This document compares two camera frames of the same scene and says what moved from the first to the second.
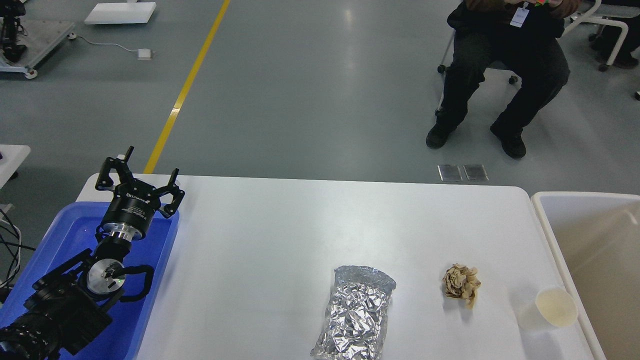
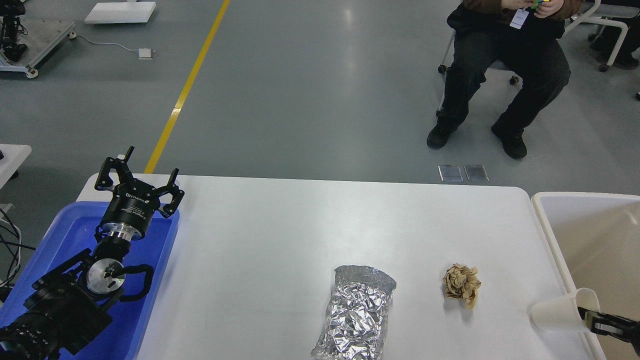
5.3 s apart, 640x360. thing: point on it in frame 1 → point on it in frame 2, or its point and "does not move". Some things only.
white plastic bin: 596,236 does not move
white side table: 13,156 does not move
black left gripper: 135,202 does not move
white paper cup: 555,307 → 563,314
